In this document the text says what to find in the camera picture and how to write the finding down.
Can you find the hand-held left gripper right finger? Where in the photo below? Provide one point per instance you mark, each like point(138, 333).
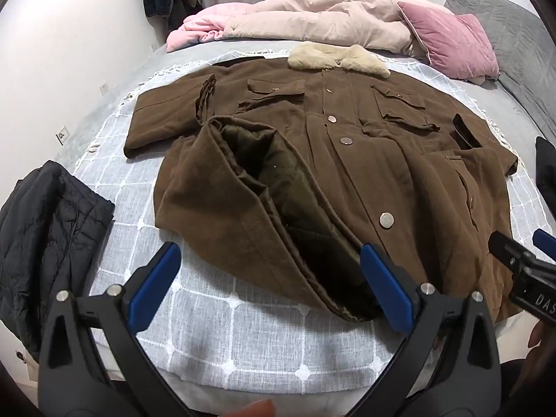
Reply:
point(386, 291)

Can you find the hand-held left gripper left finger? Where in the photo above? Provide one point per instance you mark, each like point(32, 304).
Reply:
point(154, 286)

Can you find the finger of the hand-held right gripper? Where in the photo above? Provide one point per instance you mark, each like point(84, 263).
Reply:
point(506, 247)
point(544, 241)

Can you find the brown coat with fur collar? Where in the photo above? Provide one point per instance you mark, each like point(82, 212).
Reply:
point(391, 173)

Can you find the person's right hand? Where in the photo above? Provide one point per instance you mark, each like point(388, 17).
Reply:
point(537, 339)

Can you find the person's left hand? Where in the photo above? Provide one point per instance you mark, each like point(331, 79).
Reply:
point(256, 410)

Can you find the grey checked blanket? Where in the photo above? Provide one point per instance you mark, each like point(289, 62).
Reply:
point(195, 325)

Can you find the black object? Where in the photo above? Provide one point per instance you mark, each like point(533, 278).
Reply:
point(546, 163)

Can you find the black puffer jacket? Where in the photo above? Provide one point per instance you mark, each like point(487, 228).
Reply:
point(47, 234)

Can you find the grey quilted pillow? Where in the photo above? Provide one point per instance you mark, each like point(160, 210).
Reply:
point(512, 39)

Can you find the pink velvet pillow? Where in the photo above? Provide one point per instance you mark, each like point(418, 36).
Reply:
point(451, 43)

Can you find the bed with grey sheet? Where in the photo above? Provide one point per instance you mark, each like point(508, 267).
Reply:
point(173, 52)

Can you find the pink and beige comforter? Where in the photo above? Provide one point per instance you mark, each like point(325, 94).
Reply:
point(304, 17)

